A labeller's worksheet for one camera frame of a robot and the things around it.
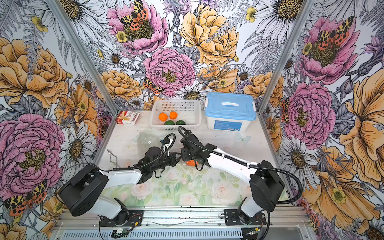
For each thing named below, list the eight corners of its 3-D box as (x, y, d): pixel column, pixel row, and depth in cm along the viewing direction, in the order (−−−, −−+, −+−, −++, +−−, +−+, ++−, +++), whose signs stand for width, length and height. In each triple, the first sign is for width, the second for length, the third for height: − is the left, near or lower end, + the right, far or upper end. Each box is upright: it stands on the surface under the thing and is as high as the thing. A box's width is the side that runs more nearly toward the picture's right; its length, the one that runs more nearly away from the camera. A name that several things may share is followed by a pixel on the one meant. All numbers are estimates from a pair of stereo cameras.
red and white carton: (115, 123, 114) (114, 121, 112) (122, 113, 122) (120, 110, 119) (134, 125, 113) (132, 122, 111) (139, 114, 120) (138, 112, 118)
